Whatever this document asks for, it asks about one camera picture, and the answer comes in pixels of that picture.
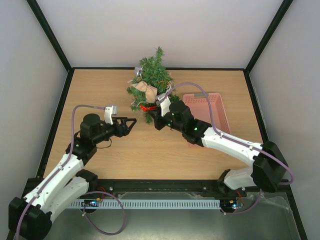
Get purple floor cable loop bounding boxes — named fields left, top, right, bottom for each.
left=81, top=191, right=126, bottom=236

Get small green christmas tree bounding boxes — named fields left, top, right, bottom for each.
left=126, top=46, right=174, bottom=124

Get burlap bow ornament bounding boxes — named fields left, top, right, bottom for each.
left=131, top=81, right=158, bottom=103

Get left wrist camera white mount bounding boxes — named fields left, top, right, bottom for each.
left=104, top=104, right=118, bottom=125

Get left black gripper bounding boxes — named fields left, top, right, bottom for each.
left=93, top=117, right=137, bottom=145

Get clear string lights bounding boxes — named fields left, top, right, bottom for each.
left=127, top=67, right=162, bottom=107

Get red ribbon bow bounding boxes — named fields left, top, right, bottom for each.
left=139, top=105, right=157, bottom=112

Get black aluminium rail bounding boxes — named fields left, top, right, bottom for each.
left=24, top=178, right=291, bottom=198

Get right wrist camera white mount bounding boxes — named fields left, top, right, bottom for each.
left=155, top=93, right=171, bottom=117

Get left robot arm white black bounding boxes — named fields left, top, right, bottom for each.
left=8, top=113, right=137, bottom=240

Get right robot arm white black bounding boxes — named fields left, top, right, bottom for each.
left=148, top=99, right=288, bottom=196

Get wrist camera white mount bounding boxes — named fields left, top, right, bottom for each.
left=155, top=93, right=171, bottom=117
left=104, top=104, right=118, bottom=125

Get light blue cable duct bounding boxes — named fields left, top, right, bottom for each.
left=67, top=199, right=221, bottom=210

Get gold cord bow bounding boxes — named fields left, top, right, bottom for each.
left=157, top=80, right=171, bottom=88

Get silver gift box ornament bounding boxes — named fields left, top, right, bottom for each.
left=134, top=66, right=143, bottom=78

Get pink plastic basket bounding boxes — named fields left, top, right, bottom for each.
left=182, top=93, right=231, bottom=134

